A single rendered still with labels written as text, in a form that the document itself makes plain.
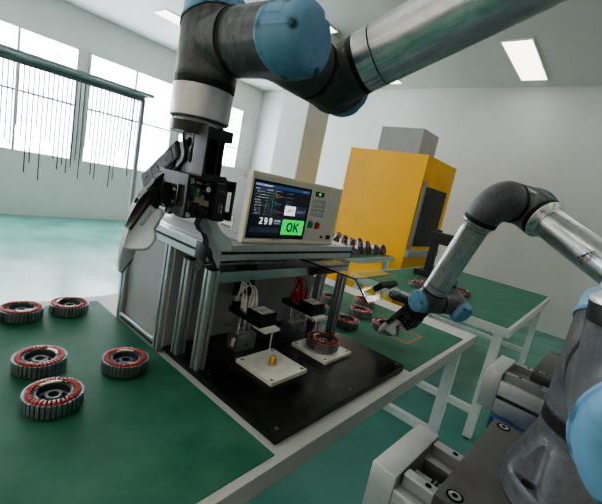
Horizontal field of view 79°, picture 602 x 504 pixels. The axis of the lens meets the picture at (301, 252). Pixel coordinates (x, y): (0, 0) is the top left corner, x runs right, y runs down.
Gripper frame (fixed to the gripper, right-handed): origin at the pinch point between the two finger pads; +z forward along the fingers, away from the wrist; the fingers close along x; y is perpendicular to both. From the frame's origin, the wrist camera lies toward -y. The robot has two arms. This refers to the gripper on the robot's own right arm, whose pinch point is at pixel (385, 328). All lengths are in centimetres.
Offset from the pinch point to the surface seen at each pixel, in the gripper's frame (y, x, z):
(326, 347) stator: -0.8, -39.0, 0.7
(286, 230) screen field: -33, -50, -21
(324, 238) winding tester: -32.0, -29.1, -19.2
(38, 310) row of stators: -54, -103, 34
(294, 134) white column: -314, 238, 48
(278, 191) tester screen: -39, -57, -31
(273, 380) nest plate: 3, -66, 2
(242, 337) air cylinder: -15, -62, 8
